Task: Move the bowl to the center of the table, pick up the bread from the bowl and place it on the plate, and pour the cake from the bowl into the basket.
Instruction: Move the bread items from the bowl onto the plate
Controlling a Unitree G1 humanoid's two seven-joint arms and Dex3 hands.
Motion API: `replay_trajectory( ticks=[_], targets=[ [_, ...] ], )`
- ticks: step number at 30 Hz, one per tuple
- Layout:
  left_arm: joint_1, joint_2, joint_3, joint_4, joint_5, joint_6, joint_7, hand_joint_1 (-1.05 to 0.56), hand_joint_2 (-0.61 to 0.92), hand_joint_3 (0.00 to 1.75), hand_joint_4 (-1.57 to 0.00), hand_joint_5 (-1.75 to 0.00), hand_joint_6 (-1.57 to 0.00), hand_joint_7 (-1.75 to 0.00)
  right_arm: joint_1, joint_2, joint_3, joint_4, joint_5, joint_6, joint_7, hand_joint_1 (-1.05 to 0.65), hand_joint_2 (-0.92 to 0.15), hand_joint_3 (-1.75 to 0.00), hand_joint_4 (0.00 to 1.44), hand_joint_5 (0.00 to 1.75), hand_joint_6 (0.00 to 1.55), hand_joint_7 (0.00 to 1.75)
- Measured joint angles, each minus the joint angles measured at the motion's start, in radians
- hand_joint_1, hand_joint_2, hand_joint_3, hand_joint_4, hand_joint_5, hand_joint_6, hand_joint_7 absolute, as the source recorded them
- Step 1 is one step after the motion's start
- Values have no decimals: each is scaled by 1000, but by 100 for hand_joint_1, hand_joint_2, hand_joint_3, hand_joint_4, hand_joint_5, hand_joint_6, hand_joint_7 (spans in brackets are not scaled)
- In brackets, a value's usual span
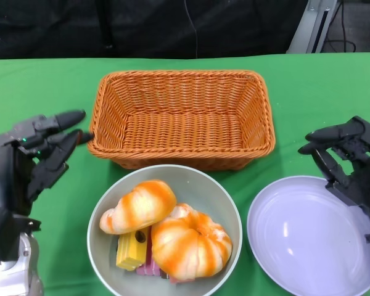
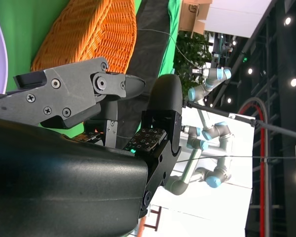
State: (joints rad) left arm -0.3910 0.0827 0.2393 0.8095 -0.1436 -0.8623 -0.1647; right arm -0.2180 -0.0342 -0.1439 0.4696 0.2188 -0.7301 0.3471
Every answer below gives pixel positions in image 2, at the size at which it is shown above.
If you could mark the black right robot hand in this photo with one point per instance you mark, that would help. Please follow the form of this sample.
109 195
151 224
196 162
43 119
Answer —
64 177

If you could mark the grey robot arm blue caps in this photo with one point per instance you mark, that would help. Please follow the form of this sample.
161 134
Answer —
212 76
219 138

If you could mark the orange wicker basket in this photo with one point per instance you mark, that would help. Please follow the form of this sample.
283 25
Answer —
93 32

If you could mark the brown wooden stand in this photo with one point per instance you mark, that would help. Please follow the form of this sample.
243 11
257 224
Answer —
154 217

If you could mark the green tablecloth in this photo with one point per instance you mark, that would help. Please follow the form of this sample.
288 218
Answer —
24 29

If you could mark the black backdrop curtain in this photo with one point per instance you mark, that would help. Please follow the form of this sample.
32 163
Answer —
148 49

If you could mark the green leafy plant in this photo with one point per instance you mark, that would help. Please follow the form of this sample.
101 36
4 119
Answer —
191 51

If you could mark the round ceiling spotlight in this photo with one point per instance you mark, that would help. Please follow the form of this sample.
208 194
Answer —
249 71
294 82
229 100
287 21

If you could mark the black pole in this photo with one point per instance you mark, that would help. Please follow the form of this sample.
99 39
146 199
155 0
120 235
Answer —
236 117

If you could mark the cardboard box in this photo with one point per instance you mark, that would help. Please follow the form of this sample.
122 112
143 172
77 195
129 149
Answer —
191 14

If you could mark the red ceiling rail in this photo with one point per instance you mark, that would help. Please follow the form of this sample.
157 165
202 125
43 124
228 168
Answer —
262 148

